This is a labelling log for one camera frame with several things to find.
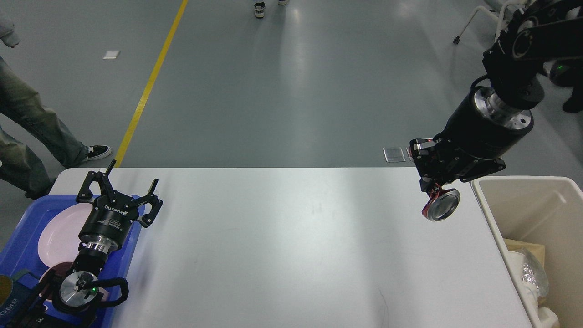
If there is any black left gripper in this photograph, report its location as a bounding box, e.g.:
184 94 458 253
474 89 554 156
75 159 163 254

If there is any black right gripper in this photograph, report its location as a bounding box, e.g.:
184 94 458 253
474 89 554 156
409 87 534 192

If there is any red foil wrapper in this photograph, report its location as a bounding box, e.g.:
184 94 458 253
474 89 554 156
421 185 460 222

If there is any pink plate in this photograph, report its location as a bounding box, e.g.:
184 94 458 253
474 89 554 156
37 203 93 267

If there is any white paper cup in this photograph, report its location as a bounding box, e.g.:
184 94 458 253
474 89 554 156
508 251 531 295

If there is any brown paper bag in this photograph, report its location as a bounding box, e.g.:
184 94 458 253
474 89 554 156
503 238 547 307

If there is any aluminium foil tray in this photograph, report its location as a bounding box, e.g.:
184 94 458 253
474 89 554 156
519 247 550 297

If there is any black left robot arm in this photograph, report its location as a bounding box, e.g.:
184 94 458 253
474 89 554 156
7 161 163 328

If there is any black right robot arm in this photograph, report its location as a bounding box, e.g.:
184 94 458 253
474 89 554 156
409 0 583 193

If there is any left metal floor socket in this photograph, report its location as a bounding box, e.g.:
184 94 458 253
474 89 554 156
383 147 406 163

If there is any person's near leg and shoe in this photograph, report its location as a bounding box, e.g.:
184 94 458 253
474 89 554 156
0 130 55 200

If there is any person's leg and shoe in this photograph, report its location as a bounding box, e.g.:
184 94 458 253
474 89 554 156
0 60 111 168
0 130 55 200

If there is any blue plastic tray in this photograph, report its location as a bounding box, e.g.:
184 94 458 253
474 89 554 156
0 195 142 328

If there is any beige plastic bin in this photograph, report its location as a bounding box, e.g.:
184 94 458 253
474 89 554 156
471 176 583 328

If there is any dark blue mug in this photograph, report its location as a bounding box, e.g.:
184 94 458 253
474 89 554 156
0 269 40 328

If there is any person's far leg and shoe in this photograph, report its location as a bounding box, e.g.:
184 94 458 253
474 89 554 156
0 60 111 168

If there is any white paper scrap on floor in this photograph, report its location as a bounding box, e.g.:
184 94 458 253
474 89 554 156
102 50 121 60

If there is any white office chair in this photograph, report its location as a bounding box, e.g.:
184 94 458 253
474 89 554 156
452 0 531 44

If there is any grey hoodie torso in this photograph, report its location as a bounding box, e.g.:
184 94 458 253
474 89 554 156
0 11 20 48

